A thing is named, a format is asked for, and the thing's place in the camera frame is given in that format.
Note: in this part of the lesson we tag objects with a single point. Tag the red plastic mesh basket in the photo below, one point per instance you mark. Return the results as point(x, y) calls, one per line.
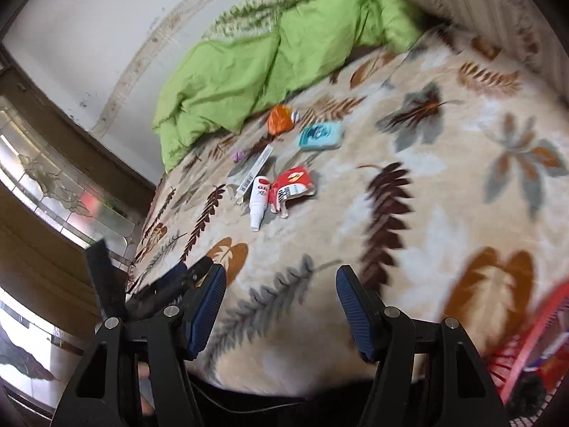
point(546, 316)

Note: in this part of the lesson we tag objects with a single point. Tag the green quilt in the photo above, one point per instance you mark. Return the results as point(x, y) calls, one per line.
point(231, 80)

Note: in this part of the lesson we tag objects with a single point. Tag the stained glass wooden door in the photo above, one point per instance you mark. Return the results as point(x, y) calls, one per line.
point(53, 187)

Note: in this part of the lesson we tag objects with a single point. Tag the red white packet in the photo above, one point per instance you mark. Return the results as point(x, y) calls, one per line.
point(293, 184)

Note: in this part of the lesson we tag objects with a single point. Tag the teal wipes packet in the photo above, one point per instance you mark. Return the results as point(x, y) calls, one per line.
point(322, 135)

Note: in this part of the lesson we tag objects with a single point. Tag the purple wrapper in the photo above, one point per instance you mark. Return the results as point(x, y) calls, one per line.
point(238, 156)

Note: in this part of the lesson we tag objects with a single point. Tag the white spray bottle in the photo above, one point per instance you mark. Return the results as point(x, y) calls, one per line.
point(259, 200)

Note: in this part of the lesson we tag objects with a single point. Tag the striped beige cushion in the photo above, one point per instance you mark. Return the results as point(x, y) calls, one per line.
point(489, 9)

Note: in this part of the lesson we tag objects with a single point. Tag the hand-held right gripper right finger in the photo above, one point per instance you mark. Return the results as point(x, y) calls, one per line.
point(355, 316)

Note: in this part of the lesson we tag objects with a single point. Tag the person's left hand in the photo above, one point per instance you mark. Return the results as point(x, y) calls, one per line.
point(146, 387)

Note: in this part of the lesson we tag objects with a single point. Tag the dark cloth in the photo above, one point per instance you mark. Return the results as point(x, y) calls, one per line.
point(289, 413)

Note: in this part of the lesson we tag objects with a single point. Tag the leaf print blanket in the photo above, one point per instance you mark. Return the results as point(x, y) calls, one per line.
point(444, 187)

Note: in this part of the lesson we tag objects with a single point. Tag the long white carton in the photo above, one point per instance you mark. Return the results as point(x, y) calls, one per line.
point(255, 169)

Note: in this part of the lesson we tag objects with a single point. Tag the orange foil wrapper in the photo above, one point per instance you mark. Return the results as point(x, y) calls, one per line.
point(279, 120)

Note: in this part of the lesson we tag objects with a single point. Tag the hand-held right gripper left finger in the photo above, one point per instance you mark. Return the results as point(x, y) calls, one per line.
point(206, 311)

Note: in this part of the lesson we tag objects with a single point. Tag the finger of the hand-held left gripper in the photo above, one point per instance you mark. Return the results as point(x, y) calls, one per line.
point(104, 275)
point(169, 282)

